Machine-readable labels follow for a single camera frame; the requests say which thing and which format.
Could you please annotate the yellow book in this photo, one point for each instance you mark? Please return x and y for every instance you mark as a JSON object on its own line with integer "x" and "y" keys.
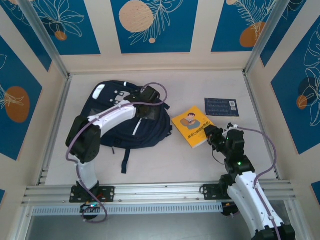
{"x": 187, "y": 130}

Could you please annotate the aluminium side rail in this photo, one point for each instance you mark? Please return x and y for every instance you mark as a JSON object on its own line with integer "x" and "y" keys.
{"x": 62, "y": 100}
{"x": 253, "y": 100}

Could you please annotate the small circuit board with LED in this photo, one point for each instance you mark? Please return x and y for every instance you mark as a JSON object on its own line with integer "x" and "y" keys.
{"x": 91, "y": 207}
{"x": 228, "y": 211}

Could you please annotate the dark blue notebook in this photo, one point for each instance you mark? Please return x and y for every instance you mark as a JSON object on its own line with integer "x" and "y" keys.
{"x": 220, "y": 107}

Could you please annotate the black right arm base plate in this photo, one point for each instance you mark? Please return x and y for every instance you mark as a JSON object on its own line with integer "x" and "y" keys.
{"x": 210, "y": 192}

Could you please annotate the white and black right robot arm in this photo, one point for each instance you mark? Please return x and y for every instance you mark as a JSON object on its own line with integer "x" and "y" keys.
{"x": 250, "y": 195}

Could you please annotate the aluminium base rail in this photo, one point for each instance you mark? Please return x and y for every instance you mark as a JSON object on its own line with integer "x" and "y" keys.
{"x": 160, "y": 192}

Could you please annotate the navy blue backpack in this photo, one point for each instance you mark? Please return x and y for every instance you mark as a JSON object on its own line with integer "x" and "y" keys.
{"x": 150, "y": 135}

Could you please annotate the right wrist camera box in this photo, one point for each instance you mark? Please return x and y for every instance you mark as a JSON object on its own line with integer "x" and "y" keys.
{"x": 231, "y": 127}

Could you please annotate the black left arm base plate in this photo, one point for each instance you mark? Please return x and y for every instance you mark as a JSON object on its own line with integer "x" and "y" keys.
{"x": 107, "y": 193}

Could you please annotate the aluminium frame post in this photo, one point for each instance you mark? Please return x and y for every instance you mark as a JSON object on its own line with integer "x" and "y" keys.
{"x": 45, "y": 37}
{"x": 266, "y": 37}

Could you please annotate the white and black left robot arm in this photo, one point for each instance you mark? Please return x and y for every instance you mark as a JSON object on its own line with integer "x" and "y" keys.
{"x": 112, "y": 117}

